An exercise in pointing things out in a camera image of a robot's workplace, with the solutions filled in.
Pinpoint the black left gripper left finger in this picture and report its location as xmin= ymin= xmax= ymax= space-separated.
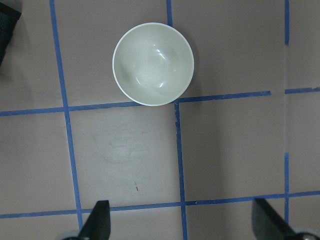
xmin=77 ymin=200 xmax=111 ymax=240

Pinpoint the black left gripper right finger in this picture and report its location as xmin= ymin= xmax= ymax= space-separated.
xmin=251 ymin=198 xmax=300 ymax=240

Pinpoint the white ceramic bowl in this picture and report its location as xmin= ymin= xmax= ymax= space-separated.
xmin=112 ymin=22 xmax=195 ymax=107

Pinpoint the black plate rack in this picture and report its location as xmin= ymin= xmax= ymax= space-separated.
xmin=0 ymin=3 xmax=22 ymax=65

